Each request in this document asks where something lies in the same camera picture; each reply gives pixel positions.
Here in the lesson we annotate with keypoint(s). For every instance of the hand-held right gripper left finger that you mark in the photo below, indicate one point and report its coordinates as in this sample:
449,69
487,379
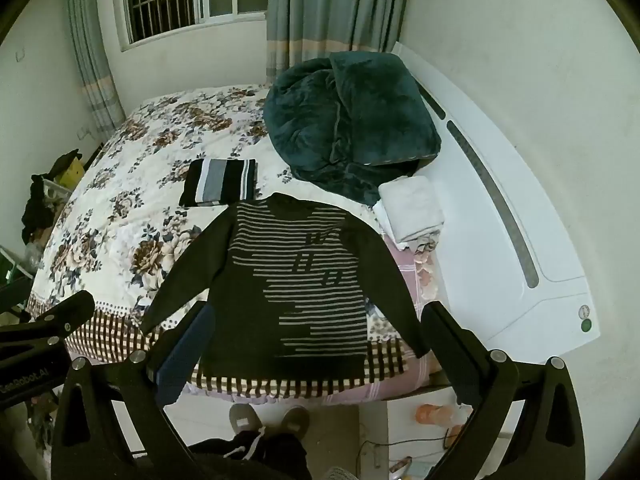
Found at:
180,360

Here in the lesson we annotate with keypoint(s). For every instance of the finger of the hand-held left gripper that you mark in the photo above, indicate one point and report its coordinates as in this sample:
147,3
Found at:
60,320

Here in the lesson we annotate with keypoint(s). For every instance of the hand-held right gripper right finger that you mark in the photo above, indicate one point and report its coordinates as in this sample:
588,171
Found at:
450,355

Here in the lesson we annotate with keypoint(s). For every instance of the dark striped sweater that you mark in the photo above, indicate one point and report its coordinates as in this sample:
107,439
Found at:
280,280

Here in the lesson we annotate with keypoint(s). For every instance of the person's left shoe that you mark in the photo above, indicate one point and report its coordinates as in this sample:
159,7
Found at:
245,416

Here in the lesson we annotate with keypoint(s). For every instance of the person's shoe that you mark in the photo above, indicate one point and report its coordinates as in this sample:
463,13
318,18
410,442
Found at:
245,416
296,419

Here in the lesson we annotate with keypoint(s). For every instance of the black cloth pile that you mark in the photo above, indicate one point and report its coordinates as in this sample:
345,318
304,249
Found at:
37,210

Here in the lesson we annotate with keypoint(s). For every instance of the white headboard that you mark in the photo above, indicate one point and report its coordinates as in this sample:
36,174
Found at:
475,240

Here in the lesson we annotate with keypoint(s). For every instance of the person's right shoe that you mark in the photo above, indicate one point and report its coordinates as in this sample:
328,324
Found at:
296,419

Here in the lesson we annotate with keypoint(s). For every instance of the green round sticker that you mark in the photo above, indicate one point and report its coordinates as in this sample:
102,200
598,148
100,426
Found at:
586,325

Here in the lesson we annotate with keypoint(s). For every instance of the white round sticker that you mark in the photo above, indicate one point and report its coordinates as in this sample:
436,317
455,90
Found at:
584,311

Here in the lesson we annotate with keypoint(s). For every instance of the yellow box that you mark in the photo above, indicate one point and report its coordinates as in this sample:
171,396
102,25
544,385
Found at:
70,172

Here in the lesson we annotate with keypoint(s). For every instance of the floral bedspread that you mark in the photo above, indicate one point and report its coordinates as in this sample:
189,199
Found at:
140,195

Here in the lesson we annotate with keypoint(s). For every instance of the folded white towel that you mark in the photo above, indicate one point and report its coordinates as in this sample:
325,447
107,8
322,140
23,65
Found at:
410,207

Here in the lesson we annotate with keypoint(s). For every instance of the folded black grey striped sweater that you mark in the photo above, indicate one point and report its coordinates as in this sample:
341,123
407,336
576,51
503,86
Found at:
220,182

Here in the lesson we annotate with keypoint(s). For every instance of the dark green plush blanket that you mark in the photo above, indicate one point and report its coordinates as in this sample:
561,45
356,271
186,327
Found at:
340,125

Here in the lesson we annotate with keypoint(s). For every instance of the narrow grey-green curtain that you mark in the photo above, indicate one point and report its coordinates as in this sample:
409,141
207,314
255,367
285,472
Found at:
92,60

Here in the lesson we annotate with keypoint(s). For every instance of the wide grey-green curtain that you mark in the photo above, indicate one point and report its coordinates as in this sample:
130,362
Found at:
325,5

